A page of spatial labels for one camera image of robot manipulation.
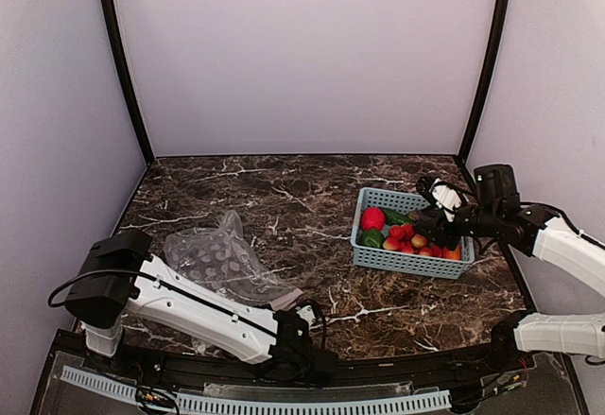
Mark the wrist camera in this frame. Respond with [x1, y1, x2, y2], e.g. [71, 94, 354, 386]
[416, 176, 467, 222]
[295, 303, 325, 329]

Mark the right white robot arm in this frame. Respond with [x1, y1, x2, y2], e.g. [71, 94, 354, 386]
[415, 164, 604, 372]

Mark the black front rail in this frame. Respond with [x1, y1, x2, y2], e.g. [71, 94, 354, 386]
[38, 329, 578, 393]

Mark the light blue plastic basket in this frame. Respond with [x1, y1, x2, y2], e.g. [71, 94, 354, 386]
[350, 187, 475, 280]

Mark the black frame post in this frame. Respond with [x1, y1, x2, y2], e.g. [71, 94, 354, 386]
[100, 0, 155, 166]
[457, 0, 509, 165]

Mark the green toy avocado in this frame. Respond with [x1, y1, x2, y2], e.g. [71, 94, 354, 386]
[357, 229, 385, 249]

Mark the orange red toy mango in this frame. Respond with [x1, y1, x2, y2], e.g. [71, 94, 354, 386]
[442, 244, 461, 261]

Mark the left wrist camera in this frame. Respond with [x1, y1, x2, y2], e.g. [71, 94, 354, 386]
[295, 303, 325, 329]

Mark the red toy fruit ball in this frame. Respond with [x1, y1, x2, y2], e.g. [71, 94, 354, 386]
[360, 207, 386, 231]

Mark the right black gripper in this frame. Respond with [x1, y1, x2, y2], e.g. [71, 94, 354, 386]
[413, 201, 501, 251]

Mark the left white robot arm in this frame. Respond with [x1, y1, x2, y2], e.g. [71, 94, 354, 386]
[47, 232, 338, 386]

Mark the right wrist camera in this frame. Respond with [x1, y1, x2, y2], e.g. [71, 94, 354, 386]
[416, 176, 467, 222]

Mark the right black frame post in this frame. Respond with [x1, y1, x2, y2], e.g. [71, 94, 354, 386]
[457, 0, 509, 165]

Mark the light blue slotted cable duct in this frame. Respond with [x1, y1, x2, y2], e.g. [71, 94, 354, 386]
[60, 365, 452, 415]

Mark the red lychee bunch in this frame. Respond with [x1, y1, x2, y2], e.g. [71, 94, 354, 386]
[382, 223, 445, 258]

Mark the green toy cucumber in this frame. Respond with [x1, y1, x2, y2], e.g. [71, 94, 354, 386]
[381, 208, 415, 226]

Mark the clear zip top bag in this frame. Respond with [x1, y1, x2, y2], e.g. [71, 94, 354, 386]
[164, 210, 303, 311]

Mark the left black frame post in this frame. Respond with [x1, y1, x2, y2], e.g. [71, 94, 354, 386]
[100, 0, 155, 166]

